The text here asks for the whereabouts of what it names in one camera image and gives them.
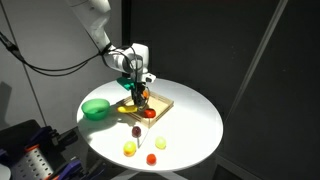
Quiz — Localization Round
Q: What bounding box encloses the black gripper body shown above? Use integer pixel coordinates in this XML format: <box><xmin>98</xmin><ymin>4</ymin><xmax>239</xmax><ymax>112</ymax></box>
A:
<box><xmin>131</xmin><ymin>83</ymin><xmax>145</xmax><ymax>100</ymax></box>

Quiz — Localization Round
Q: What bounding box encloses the yellow toy banana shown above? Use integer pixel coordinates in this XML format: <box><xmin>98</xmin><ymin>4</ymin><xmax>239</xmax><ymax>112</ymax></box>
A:
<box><xmin>117</xmin><ymin>105</ymin><xmax>138</xmax><ymax>113</ymax></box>

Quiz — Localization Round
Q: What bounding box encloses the green plastic bowl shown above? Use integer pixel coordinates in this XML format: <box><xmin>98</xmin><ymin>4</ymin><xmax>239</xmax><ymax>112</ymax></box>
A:
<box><xmin>81</xmin><ymin>98</ymin><xmax>110</xmax><ymax>121</ymax></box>

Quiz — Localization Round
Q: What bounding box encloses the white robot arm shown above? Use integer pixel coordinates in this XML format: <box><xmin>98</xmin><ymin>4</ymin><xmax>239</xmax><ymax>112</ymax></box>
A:
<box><xmin>66</xmin><ymin>0</ymin><xmax>156</xmax><ymax>109</ymax></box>

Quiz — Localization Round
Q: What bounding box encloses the wooden crate tray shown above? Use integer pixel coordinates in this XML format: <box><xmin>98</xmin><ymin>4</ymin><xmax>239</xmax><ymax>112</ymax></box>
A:
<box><xmin>119</xmin><ymin>90</ymin><xmax>174</xmax><ymax>128</ymax></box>

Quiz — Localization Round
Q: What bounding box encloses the orange toy fruit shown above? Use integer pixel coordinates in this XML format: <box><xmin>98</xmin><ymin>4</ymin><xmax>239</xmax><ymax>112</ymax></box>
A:
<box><xmin>142</xmin><ymin>90</ymin><xmax>149</xmax><ymax>99</ymax></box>

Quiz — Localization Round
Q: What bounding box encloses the red toy tomato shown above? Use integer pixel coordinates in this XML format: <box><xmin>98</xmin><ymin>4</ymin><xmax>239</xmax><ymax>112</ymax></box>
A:
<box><xmin>144</xmin><ymin>108</ymin><xmax>156</xmax><ymax>118</ymax></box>

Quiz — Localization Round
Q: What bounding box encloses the dark purple toy plum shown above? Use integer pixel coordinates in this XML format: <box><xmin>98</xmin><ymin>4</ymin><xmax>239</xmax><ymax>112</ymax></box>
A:
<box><xmin>132</xmin><ymin>126</ymin><xmax>141</xmax><ymax>138</ymax></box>

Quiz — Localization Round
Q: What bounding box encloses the yellow-green toy lemon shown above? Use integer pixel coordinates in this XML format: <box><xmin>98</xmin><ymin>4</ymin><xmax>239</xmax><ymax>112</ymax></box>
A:
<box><xmin>155</xmin><ymin>136</ymin><xmax>166</xmax><ymax>149</ymax></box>

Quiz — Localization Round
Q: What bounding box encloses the yellow-orange toy peach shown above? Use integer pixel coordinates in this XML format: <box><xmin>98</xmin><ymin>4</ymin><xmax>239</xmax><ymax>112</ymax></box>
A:
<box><xmin>123</xmin><ymin>141</ymin><xmax>136</xmax><ymax>156</ymax></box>

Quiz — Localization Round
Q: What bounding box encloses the round white table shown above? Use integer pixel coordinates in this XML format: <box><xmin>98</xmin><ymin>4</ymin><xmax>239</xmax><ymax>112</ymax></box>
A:
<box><xmin>77</xmin><ymin>78</ymin><xmax>223</xmax><ymax>172</ymax></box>

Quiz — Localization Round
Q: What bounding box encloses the small red-orange toy fruit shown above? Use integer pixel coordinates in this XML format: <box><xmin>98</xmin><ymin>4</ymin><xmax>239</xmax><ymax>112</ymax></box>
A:
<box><xmin>146</xmin><ymin>154</ymin><xmax>157</xmax><ymax>165</ymax></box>

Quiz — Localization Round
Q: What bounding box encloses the purple orange clamp lower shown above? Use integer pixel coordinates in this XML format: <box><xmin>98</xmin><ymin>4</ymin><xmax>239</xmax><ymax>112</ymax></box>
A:
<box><xmin>45</xmin><ymin>159</ymin><xmax>106</xmax><ymax>180</ymax></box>

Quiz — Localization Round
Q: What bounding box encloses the purple orange clamp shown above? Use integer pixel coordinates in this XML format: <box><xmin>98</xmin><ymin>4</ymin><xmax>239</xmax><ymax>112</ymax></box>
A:
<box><xmin>45</xmin><ymin>159</ymin><xmax>106</xmax><ymax>180</ymax></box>
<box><xmin>23</xmin><ymin>125</ymin><xmax>78</xmax><ymax>153</ymax></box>

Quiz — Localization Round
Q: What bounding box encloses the purple orange clamp upper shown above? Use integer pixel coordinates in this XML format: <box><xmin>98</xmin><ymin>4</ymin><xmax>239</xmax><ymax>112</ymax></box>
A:
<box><xmin>23</xmin><ymin>125</ymin><xmax>78</xmax><ymax>153</ymax></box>

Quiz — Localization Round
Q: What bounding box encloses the black perforated board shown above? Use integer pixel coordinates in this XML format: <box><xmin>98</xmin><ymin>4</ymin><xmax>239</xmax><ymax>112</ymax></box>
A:
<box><xmin>0</xmin><ymin>120</ymin><xmax>80</xmax><ymax>180</ymax></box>

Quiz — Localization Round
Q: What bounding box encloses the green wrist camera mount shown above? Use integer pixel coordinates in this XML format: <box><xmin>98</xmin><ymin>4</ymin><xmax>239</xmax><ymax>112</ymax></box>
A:
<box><xmin>117</xmin><ymin>77</ymin><xmax>135</xmax><ymax>90</ymax></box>

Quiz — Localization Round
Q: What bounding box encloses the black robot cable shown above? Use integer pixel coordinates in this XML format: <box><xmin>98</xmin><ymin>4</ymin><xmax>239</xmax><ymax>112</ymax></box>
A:
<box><xmin>0</xmin><ymin>31</ymin><xmax>151</xmax><ymax>101</ymax></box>

